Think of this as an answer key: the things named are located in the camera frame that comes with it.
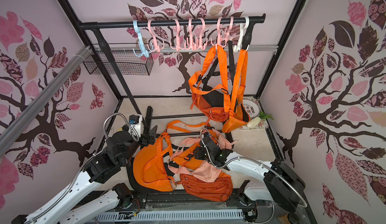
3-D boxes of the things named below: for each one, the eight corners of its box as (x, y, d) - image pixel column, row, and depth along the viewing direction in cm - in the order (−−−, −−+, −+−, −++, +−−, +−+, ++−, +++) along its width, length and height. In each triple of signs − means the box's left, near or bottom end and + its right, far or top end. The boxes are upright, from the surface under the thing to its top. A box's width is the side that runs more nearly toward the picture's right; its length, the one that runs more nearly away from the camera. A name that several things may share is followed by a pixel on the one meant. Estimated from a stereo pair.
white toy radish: (248, 131, 102) (250, 127, 98) (244, 127, 104) (245, 123, 100) (260, 123, 106) (262, 119, 102) (256, 119, 108) (258, 115, 105)
